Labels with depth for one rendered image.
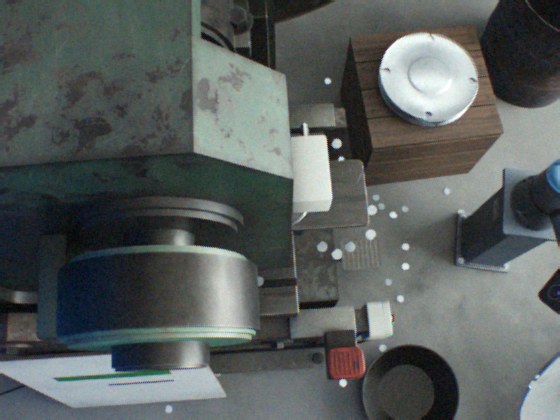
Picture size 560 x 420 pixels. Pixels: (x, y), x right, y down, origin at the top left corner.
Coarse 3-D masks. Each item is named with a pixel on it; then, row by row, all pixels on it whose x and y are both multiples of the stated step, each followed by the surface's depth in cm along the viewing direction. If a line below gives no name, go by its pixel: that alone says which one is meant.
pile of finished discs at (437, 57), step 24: (408, 48) 167; (432, 48) 167; (456, 48) 167; (384, 72) 166; (408, 72) 164; (432, 72) 164; (456, 72) 165; (384, 96) 165; (408, 96) 162; (432, 96) 162; (456, 96) 162; (408, 120) 164; (432, 120) 160
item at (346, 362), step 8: (328, 352) 107; (336, 352) 107; (344, 352) 107; (352, 352) 107; (360, 352) 107; (328, 360) 107; (336, 360) 106; (344, 360) 106; (352, 360) 106; (360, 360) 106; (328, 368) 106; (336, 368) 106; (344, 368) 106; (352, 368) 106; (360, 368) 106; (336, 376) 106; (344, 376) 106; (352, 376) 106; (360, 376) 106
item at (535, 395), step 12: (552, 360) 80; (540, 372) 81; (552, 372) 83; (540, 384) 84; (552, 384) 85; (528, 396) 85; (540, 396) 86; (552, 396) 87; (528, 408) 87; (540, 408) 89; (552, 408) 90
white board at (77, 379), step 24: (0, 360) 124; (24, 360) 124; (48, 360) 125; (72, 360) 126; (96, 360) 127; (48, 384) 145; (72, 384) 147; (96, 384) 149; (120, 384) 150; (144, 384) 152; (168, 384) 154; (192, 384) 156; (216, 384) 159
